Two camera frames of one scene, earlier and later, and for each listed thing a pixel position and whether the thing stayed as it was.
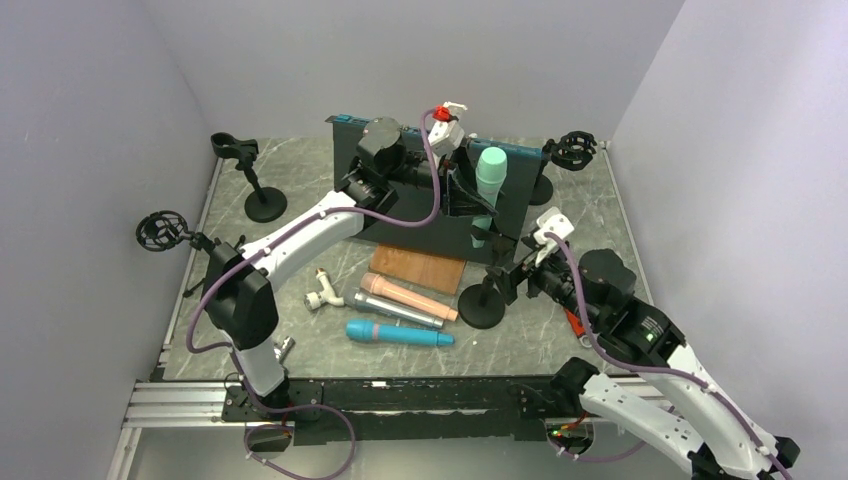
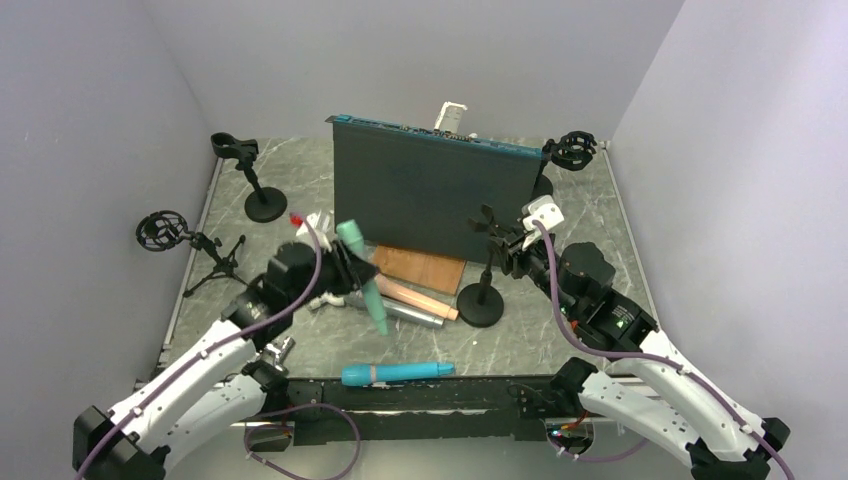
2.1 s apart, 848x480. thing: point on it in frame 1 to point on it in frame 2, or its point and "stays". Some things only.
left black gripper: x=456 y=181 to x=352 y=271
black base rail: x=504 y=409 stays
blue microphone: x=367 y=329 to x=363 y=374
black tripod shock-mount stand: x=163 y=230 stays
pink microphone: x=380 y=286 stays
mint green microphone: x=490 y=174 to x=349 y=232
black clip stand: x=483 y=305 stays
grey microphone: x=360 y=300 stays
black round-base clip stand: x=264 y=205 stays
